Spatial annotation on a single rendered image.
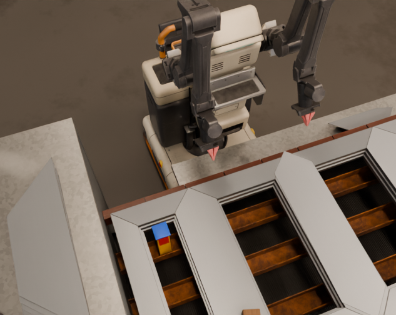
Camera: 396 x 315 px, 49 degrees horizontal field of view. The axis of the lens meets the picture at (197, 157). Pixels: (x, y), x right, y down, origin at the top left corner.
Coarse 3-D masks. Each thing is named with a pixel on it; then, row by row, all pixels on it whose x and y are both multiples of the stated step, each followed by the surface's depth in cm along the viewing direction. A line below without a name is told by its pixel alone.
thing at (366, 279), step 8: (352, 272) 159; (360, 272) 159; (368, 272) 159; (376, 272) 159; (336, 280) 158; (344, 280) 158; (352, 280) 158; (360, 280) 157; (368, 280) 157; (376, 280) 157; (336, 288) 156; (344, 288) 156; (352, 288) 156; (360, 288) 156; (368, 288) 156; (344, 296) 154; (352, 296) 154
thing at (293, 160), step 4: (288, 156) 187; (292, 156) 187; (296, 156) 187; (280, 160) 186; (284, 160) 186; (288, 160) 186; (292, 160) 186; (296, 160) 186; (300, 160) 186; (304, 160) 186; (308, 160) 186; (280, 164) 185; (284, 164) 185; (288, 164) 185; (292, 164) 185; (296, 164) 185; (300, 164) 184; (280, 168) 184; (284, 168) 184; (288, 168) 184; (276, 172) 182
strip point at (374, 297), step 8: (376, 288) 156; (384, 288) 156; (360, 296) 154; (368, 296) 154; (376, 296) 154; (352, 304) 153; (360, 304) 153; (368, 304) 153; (376, 304) 153; (368, 312) 151; (376, 312) 151
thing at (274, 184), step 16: (336, 160) 188; (352, 160) 191; (368, 160) 189; (384, 176) 183; (240, 192) 179; (256, 192) 182; (288, 208) 175; (144, 224) 171; (176, 224) 173; (144, 240) 168; (304, 240) 169; (320, 272) 163; (160, 288) 160; (208, 304) 155; (336, 304) 156; (384, 304) 153
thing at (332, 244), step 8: (336, 232) 168; (344, 232) 168; (352, 232) 168; (320, 240) 166; (328, 240) 166; (336, 240) 166; (344, 240) 166; (352, 240) 166; (320, 248) 164; (328, 248) 164; (336, 248) 164; (344, 248) 164; (352, 248) 164; (320, 256) 162; (328, 256) 162
